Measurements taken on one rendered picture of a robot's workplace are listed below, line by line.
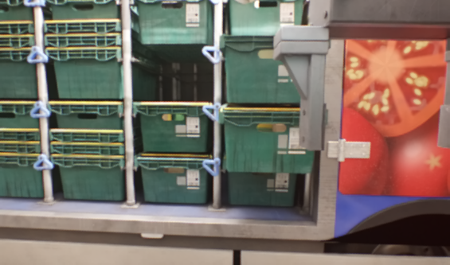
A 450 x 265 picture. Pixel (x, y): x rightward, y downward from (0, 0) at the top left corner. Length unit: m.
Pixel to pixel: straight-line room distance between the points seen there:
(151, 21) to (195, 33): 0.23
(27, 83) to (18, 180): 0.53
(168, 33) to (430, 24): 1.12
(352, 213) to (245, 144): 0.58
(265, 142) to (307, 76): 0.70
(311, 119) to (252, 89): 0.69
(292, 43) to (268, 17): 1.03
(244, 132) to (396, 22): 0.71
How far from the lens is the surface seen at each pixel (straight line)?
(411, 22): 0.24
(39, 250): 1.53
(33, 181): 1.65
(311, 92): 0.21
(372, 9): 0.23
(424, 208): 1.33
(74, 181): 1.50
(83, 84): 1.40
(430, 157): 1.28
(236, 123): 0.87
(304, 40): 0.21
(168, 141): 1.22
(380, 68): 1.14
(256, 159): 0.91
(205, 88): 3.08
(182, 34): 1.24
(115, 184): 1.38
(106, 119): 1.33
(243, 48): 0.89
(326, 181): 1.10
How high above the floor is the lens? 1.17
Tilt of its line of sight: 5 degrees down
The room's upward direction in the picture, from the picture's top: straight up
